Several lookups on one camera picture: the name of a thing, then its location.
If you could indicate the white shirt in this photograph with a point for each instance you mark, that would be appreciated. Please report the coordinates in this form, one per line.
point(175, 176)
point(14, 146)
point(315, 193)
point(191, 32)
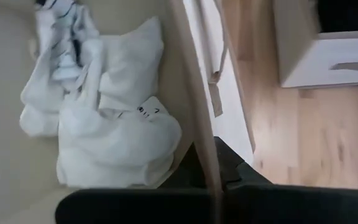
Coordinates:
point(120, 149)

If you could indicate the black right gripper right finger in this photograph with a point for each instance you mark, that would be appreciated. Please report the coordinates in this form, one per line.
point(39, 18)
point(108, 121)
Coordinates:
point(291, 205)

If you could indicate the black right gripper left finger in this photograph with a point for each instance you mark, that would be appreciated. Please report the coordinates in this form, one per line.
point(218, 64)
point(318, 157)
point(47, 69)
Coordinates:
point(120, 205)

